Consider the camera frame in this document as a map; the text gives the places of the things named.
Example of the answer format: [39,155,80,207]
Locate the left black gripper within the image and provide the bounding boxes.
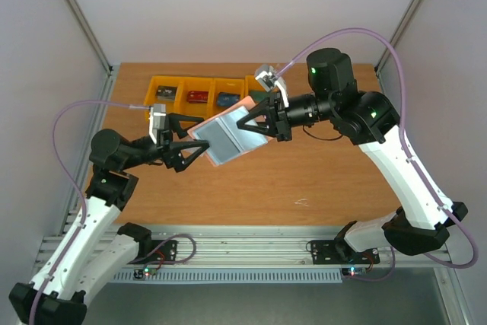
[120,112,209,171]

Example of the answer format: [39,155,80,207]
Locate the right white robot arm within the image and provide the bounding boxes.
[237,48,468,262]

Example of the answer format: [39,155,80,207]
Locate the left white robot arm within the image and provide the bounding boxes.
[8,112,209,324]

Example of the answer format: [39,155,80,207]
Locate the teal card stack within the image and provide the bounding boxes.
[249,90,268,103]

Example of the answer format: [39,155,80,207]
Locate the blue card stack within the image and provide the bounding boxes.
[216,92,240,108]

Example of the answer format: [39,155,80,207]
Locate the red card stack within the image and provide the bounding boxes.
[186,91,208,104]

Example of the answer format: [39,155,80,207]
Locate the left green circuit board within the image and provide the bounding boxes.
[132,267,158,280]

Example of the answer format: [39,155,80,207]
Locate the green circuit board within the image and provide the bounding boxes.
[132,267,158,280]
[342,266,371,277]

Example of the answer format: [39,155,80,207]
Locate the right green circuit board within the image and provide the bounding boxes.
[342,266,371,277]

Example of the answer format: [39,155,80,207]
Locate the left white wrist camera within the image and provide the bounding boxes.
[148,104,167,144]

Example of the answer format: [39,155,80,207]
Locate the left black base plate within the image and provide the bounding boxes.
[129,240,178,265]

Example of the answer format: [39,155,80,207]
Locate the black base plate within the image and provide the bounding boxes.
[306,240,380,266]
[129,240,178,265]

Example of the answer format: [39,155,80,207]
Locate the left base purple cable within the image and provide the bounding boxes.
[125,234,198,266]

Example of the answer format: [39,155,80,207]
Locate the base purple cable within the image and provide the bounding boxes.
[348,247,396,282]
[125,234,198,266]

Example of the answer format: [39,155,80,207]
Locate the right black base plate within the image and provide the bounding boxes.
[306,240,380,266]

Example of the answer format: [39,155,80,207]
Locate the grey slotted cable duct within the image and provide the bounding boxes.
[111,268,342,285]

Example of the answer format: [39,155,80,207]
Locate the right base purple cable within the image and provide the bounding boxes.
[348,247,396,282]

